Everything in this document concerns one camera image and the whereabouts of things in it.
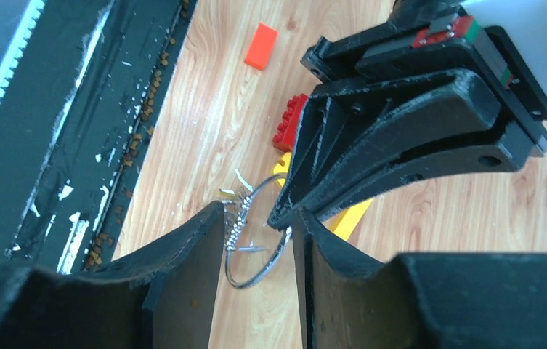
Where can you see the small orange-red block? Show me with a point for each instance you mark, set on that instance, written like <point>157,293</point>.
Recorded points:
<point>261,47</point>

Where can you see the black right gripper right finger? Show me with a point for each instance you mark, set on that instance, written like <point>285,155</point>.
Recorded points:
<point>348,299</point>

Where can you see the red window block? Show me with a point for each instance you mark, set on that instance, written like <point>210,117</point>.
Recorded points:
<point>285,137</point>

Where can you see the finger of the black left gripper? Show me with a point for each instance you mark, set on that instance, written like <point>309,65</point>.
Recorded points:
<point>473,159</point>
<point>347,137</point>

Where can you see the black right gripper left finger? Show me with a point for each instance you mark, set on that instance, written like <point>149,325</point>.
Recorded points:
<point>160,296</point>

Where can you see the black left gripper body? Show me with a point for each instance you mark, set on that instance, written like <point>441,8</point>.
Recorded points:
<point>422,37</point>

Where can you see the yellow plastic triangle frame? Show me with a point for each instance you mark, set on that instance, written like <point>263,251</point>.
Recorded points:
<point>345,222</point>

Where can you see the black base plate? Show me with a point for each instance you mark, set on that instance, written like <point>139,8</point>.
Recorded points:
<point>76,122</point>

